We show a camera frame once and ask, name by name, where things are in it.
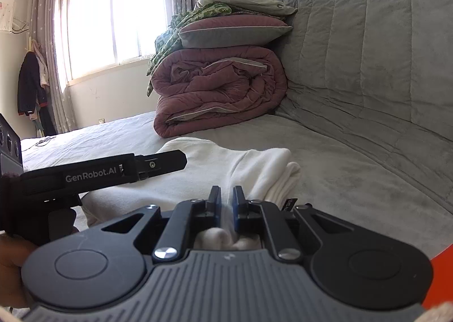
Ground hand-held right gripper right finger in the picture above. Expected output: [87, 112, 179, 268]
[232, 185, 354, 262]

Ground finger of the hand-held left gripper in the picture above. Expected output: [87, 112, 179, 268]
[134, 150, 188, 181]

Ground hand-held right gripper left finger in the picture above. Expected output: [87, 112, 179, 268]
[101, 185, 223, 262]

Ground white sweatshirt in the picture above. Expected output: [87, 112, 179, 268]
[81, 137, 301, 252]

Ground person's left hand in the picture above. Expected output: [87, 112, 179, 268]
[0, 233, 39, 308]

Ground folded maroon quilt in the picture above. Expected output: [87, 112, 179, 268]
[147, 45, 288, 138]

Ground dark hanging jacket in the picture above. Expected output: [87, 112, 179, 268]
[17, 51, 48, 116]

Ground grey bed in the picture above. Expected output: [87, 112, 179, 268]
[19, 110, 453, 262]

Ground light hanging garment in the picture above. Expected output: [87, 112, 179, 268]
[30, 39, 50, 89]

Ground window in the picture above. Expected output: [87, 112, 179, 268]
[62, 0, 170, 87]

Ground maroon and grey pillow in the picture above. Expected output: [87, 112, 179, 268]
[177, 12, 294, 49]

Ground green patterned blanket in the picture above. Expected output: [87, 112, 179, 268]
[146, 1, 232, 76]

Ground air conditioner pipes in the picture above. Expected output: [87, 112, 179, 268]
[10, 14, 29, 34]

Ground covered air conditioner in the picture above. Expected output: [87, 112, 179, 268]
[0, 0, 16, 34]

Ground grey quilted headboard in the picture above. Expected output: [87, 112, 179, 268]
[264, 0, 453, 209]

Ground orange cloth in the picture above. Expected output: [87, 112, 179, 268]
[423, 246, 453, 312]

